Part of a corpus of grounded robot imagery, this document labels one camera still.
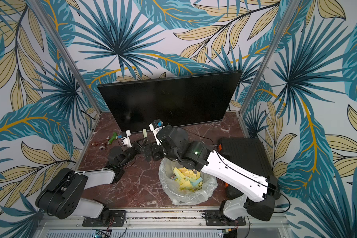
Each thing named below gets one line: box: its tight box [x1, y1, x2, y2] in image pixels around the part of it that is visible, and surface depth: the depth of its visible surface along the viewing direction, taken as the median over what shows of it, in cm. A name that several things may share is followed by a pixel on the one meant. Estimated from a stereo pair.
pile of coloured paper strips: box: [170, 167, 204, 192], surface depth 81 cm
